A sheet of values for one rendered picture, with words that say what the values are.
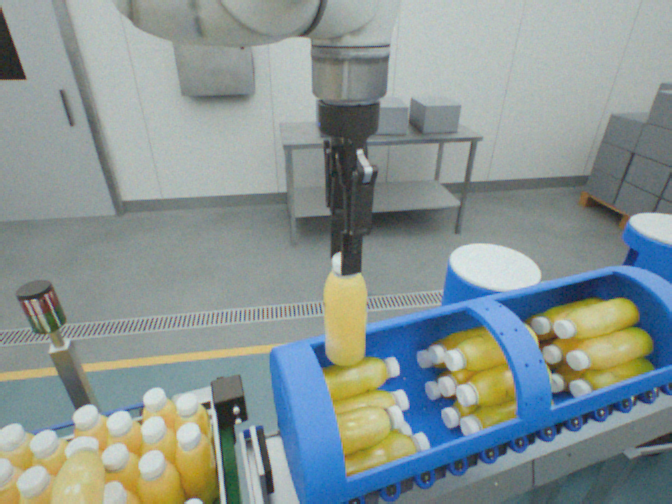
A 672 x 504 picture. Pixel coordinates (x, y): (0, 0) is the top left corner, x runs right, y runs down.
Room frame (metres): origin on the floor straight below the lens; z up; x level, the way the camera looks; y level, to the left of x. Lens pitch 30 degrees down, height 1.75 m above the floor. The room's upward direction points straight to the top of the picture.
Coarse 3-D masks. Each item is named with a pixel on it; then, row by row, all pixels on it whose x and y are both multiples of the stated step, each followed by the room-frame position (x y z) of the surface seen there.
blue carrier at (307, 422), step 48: (528, 288) 0.72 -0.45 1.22; (576, 288) 0.87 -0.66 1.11; (624, 288) 0.79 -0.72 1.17; (384, 336) 0.68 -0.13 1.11; (432, 336) 0.72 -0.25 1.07; (528, 336) 0.56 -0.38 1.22; (288, 384) 0.44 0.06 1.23; (384, 384) 0.64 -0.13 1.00; (528, 384) 0.50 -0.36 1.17; (624, 384) 0.55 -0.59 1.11; (288, 432) 0.44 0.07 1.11; (336, 432) 0.39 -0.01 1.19; (432, 432) 0.55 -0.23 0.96; (480, 432) 0.44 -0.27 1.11; (528, 432) 0.48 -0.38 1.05; (336, 480) 0.35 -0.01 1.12; (384, 480) 0.38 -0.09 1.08
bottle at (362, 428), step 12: (360, 408) 0.48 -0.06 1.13; (372, 408) 0.48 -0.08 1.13; (384, 408) 0.49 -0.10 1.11; (348, 420) 0.45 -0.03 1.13; (360, 420) 0.45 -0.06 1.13; (372, 420) 0.45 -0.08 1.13; (384, 420) 0.46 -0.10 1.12; (348, 432) 0.43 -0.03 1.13; (360, 432) 0.43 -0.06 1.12; (372, 432) 0.44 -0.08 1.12; (384, 432) 0.44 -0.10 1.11; (348, 444) 0.42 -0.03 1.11; (360, 444) 0.42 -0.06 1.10; (372, 444) 0.43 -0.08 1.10
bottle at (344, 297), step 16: (336, 288) 0.48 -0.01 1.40; (352, 288) 0.48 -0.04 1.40; (336, 304) 0.47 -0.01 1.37; (352, 304) 0.47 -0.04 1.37; (336, 320) 0.47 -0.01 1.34; (352, 320) 0.47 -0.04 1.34; (336, 336) 0.47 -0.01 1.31; (352, 336) 0.47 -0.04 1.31; (336, 352) 0.47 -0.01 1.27; (352, 352) 0.47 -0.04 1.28
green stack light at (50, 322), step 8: (56, 312) 0.66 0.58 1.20; (64, 312) 0.68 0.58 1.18; (32, 320) 0.64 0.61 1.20; (40, 320) 0.64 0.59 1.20; (48, 320) 0.64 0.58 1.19; (56, 320) 0.65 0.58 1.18; (64, 320) 0.67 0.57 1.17; (32, 328) 0.64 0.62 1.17; (40, 328) 0.64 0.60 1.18; (48, 328) 0.64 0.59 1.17; (56, 328) 0.65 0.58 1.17
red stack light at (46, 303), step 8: (48, 296) 0.66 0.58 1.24; (56, 296) 0.68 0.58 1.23; (24, 304) 0.64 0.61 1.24; (32, 304) 0.64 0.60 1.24; (40, 304) 0.64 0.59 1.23; (48, 304) 0.65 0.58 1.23; (56, 304) 0.67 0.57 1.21; (24, 312) 0.64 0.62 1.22; (32, 312) 0.64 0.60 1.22; (40, 312) 0.64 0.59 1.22; (48, 312) 0.65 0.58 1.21
